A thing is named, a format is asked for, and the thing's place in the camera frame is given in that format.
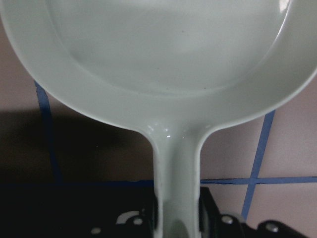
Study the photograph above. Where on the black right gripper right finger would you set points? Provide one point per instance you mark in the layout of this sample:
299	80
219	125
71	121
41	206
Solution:
209	215

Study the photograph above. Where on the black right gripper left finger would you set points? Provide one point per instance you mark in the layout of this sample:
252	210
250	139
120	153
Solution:
149	214

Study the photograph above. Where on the pale green plastic dustpan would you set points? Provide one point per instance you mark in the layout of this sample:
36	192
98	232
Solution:
174	71

